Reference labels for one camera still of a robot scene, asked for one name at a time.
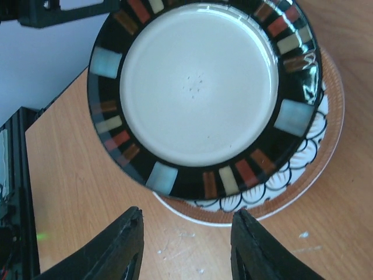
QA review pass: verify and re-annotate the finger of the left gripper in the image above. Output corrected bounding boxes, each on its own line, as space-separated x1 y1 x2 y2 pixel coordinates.
17 0 120 29

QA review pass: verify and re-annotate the dark striped plate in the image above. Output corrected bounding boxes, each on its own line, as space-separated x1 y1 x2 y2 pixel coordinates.
87 1 322 200

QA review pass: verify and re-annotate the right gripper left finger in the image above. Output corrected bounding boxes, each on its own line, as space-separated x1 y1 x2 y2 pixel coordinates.
35 206 144 279

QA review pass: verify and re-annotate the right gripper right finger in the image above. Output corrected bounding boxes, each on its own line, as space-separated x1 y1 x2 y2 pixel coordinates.
231 209 322 280

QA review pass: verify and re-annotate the black aluminium frame rail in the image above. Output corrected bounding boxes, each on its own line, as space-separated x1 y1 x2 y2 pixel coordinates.
1 107 40 279

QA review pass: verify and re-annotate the teal bottom bowl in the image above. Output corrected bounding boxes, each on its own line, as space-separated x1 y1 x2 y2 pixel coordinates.
156 47 345 228

